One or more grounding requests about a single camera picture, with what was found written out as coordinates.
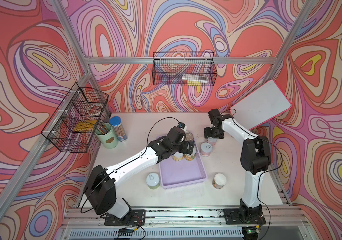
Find white lid can front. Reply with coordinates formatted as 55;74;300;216
200;142;213;157

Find green pencil cup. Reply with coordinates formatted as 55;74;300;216
95;121;118;149

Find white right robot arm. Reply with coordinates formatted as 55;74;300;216
204;109;271;222

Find purple plastic basket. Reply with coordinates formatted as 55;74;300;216
159;147;208;189

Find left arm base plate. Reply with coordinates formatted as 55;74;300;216
104;209;146;227

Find blue lid pencil tube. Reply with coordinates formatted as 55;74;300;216
109;116;127;142

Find pink framed whiteboard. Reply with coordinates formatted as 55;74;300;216
230;80;292;130

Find white lid can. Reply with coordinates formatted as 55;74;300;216
184;147;197;161
172;152;184;162
206;138;218;147
146;173;160;190
212;173;227;190
200;142;213;157

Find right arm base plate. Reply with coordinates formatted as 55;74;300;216
223;205;266;226

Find black wire basket wall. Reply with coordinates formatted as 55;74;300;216
41;83;109;153
152;50;218;87

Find black wire basket left wall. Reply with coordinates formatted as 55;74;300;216
41;83;109;153

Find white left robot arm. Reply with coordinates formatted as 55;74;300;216
83;127;196;219

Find black wire basket back wall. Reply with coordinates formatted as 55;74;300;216
152;50;218;87

